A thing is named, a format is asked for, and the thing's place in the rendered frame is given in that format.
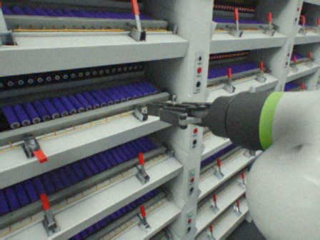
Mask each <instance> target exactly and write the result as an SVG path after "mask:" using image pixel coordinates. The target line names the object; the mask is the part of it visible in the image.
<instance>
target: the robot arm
mask: <svg viewBox="0 0 320 240"><path fill-rule="evenodd" d="M146 108H147V112H148V116H157V117H159V118H160V121H162V122H166V123H168V124H172V125H176V126H178V127H179V128H180V129H183V130H185V129H187V127H188V126H189V124H193V125H197V126H199V127H208V129H210V131H211V132H212V134H214V136H218V137H224V138H226V139H230V141H231V142H232V143H233V144H234V145H237V146H241V147H242V148H243V149H249V151H250V156H256V151H258V150H259V151H264V153H262V154H261V155H260V156H259V157H258V158H257V159H256V160H255V162H254V164H253V165H252V167H251V169H250V171H249V174H248V178H247V180H246V202H247V204H248V209H249V213H250V214H251V217H252V219H253V220H254V223H255V224H256V227H257V228H258V230H259V231H260V232H261V233H262V234H263V236H264V237H265V238H266V239H267V240H320V89H319V90H316V91H301V92H266V91H255V88H254V86H250V89H249V91H242V92H239V93H238V94H237V95H236V96H218V97H217V98H216V99H214V101H213V102H185V101H183V102H182V103H181V104H179V103H175V104H174V103H164V102H158V101H154V102H152V104H150V103H147V104H146Z"/></svg>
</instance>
